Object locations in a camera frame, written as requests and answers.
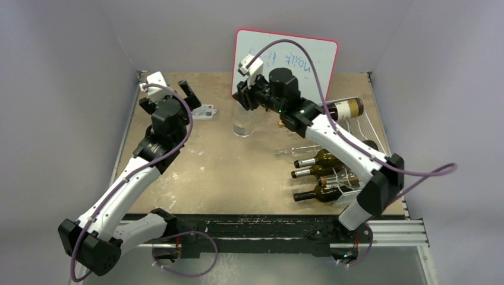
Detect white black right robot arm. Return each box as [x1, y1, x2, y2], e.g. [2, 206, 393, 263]
[233, 68, 404, 242]

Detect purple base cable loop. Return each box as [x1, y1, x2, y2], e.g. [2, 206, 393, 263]
[151, 230, 219, 278]

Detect brown wine bottle gold cap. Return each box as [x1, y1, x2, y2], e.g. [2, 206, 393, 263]
[326, 97, 364, 121]

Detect white wire wine rack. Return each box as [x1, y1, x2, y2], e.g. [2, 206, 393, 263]
[281, 99, 385, 205]

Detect dark olive bottle rear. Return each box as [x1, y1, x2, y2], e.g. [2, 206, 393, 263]
[362, 140, 379, 151]

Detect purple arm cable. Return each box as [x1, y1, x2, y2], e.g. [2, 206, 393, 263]
[248, 39, 458, 205]
[70, 83, 194, 283]

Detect white ruler set package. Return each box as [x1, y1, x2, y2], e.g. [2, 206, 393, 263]
[191, 104, 217, 120]

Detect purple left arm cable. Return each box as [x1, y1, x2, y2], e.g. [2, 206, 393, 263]
[70, 83, 194, 283]

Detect clear empty bottle on rack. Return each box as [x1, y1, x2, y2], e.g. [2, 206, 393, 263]
[274, 144, 322, 157]

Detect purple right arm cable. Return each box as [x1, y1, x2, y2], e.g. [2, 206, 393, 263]
[248, 39, 458, 205]

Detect pink framed whiteboard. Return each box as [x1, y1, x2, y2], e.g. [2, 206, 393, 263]
[231, 28, 338, 103]

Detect dark green bottle black cap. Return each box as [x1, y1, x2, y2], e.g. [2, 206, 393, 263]
[293, 185, 353, 202]

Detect olive bottle silver cap upper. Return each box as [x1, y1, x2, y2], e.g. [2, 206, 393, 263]
[294, 149, 344, 169]

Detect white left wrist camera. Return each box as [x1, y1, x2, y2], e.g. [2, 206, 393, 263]
[139, 71, 170, 104]

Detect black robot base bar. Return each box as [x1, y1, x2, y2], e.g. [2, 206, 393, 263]
[151, 213, 373, 261]

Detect olive bottle silver cap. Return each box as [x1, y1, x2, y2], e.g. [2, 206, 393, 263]
[294, 149, 344, 169]
[291, 165, 345, 179]

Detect clear glass bottle black cap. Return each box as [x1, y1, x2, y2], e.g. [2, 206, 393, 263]
[231, 101, 255, 138]

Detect olive bottle silver cap lower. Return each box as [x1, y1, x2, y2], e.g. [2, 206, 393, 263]
[291, 165, 345, 179]

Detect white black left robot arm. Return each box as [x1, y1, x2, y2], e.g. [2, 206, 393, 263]
[58, 80, 201, 283]

